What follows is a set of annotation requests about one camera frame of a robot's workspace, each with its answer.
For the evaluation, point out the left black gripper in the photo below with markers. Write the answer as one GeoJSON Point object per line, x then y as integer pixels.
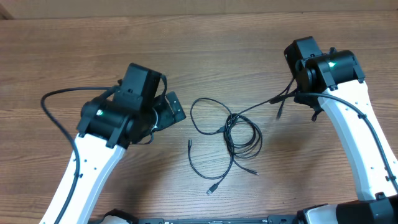
{"type": "Point", "coordinates": [168, 117]}

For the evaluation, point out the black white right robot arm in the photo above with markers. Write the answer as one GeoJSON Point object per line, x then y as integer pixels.
{"type": "Point", "coordinates": [334, 83]}

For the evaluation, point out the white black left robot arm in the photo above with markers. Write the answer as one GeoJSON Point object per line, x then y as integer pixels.
{"type": "Point", "coordinates": [122, 115]}

